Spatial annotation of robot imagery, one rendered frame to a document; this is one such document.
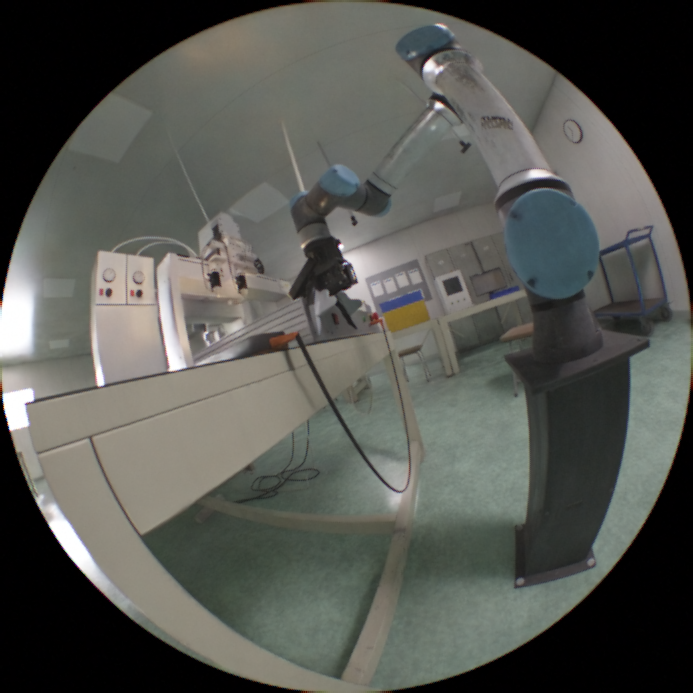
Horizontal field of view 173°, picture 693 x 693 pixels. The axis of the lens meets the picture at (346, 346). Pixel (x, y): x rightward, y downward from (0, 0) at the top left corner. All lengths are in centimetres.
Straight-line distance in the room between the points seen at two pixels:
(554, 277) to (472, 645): 75
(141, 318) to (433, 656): 118
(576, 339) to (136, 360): 96
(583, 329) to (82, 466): 54
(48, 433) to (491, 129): 47
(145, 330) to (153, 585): 69
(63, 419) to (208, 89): 215
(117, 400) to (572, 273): 38
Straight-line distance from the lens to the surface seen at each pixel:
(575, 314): 42
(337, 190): 50
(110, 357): 72
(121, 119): 235
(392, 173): 58
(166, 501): 17
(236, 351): 30
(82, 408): 16
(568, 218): 28
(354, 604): 84
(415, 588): 82
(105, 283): 79
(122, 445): 16
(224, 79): 217
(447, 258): 452
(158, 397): 17
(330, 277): 49
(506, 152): 34
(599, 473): 54
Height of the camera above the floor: 73
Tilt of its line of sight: 1 degrees up
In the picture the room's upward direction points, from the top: 18 degrees counter-clockwise
